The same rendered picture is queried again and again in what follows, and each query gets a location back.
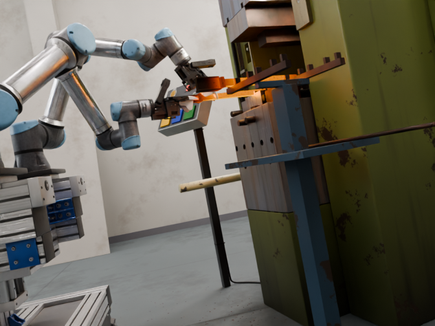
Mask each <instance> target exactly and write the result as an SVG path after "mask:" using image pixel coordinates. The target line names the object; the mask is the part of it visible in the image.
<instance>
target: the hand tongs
mask: <svg viewBox="0 0 435 326"><path fill-rule="evenodd" d="M430 127H435V122H430V123H426V124H419V125H413V126H409V127H402V128H399V129H392V130H388V131H381V132H378V133H371V134H367V135H361V136H354V137H349V138H343V139H339V140H333V141H329V142H322V143H318V144H311V145H308V147H309V148H314V147H321V146H328V145H332V144H339V143H343V142H351V141H355V140H362V139H366V138H373V137H377V136H385V135H391V134H396V133H403V132H407V131H414V130H418V129H425V128H430Z"/></svg>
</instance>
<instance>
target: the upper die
mask: <svg viewBox="0 0 435 326"><path fill-rule="evenodd" d="M227 28H228V32H229V38H230V43H243V42H253V41H258V38H257V35H258V34H260V33H261V32H262V31H264V30H272V29H285V28H296V24H295V17H294V13H293V7H292V5H269V6H244V7H243V8H242V9H241V10H240V11H239V12H238V13H237V14H236V15H235V16H234V17H233V18H232V19H231V20H230V21H229V22H228V23H227Z"/></svg>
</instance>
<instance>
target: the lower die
mask: <svg viewBox="0 0 435 326"><path fill-rule="evenodd" d="M302 88H303V89H309V85H303V86H302ZM263 94H265V90H261V91H254V95H253V96H249V97H247V98H245V101H244V102H242V103H241V105H242V109H243V113H244V112H247V111H249V110H251V107H252V106H255V105H262V104H265V103H267V101H263V100H262V95H263Z"/></svg>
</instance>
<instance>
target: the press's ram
mask: <svg viewBox="0 0 435 326"><path fill-rule="evenodd" d="M218 3H219V10H220V14H221V20H222V24H223V27H227V23H228V22H229V21H230V20H231V19H232V18H233V17H234V16H235V15H236V14H237V13H238V12H239V11H240V10H241V9H242V8H243V7H244V6H269V5H292V2H291V0H218Z"/></svg>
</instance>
